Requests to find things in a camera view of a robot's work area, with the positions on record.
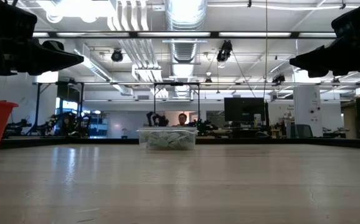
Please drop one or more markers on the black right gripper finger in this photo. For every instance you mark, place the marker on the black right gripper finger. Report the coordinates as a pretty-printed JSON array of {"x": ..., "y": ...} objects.
[
  {"x": 318, "y": 73},
  {"x": 317, "y": 59}
]

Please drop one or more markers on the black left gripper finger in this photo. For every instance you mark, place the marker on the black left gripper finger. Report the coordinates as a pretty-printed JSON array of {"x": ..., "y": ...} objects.
[{"x": 55, "y": 59}]

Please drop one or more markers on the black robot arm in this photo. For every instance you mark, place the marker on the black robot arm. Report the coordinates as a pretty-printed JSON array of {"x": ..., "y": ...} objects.
[
  {"x": 155, "y": 119},
  {"x": 18, "y": 126},
  {"x": 71, "y": 124},
  {"x": 205, "y": 127}
]

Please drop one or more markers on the white square pillar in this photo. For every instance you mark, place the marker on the white square pillar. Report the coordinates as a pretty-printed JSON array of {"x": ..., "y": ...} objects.
[{"x": 307, "y": 105}]

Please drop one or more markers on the wooden cabinet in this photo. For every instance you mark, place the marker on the wooden cabinet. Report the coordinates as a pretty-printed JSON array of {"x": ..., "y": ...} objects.
[{"x": 349, "y": 121}]

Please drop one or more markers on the grey office chair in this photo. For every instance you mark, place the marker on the grey office chair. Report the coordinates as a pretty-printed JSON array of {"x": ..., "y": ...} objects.
[{"x": 304, "y": 130}]

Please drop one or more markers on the clear plastic container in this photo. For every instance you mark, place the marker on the clear plastic container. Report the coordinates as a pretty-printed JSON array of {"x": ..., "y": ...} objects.
[{"x": 167, "y": 128}]

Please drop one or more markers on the person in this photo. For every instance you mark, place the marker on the person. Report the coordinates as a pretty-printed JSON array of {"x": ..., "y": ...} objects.
[{"x": 182, "y": 119}]

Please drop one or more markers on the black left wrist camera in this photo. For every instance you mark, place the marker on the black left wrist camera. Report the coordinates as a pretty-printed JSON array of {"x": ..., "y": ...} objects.
[{"x": 5, "y": 18}]

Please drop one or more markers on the black ceiling camera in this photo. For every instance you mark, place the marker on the black ceiling camera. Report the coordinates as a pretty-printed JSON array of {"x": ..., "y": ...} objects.
[
  {"x": 224, "y": 49},
  {"x": 279, "y": 78},
  {"x": 116, "y": 56}
]

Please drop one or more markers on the black rig frame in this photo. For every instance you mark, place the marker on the black rig frame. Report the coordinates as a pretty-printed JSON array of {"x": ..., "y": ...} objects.
[
  {"x": 177, "y": 83},
  {"x": 38, "y": 105}
]

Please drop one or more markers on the black aluminium table frame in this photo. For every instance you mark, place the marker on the black aluminium table frame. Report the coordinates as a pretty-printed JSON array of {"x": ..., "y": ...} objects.
[{"x": 74, "y": 140}]

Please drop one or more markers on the silver ceiling air duct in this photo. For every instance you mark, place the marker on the silver ceiling air duct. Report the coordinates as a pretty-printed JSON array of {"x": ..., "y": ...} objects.
[{"x": 184, "y": 46}]

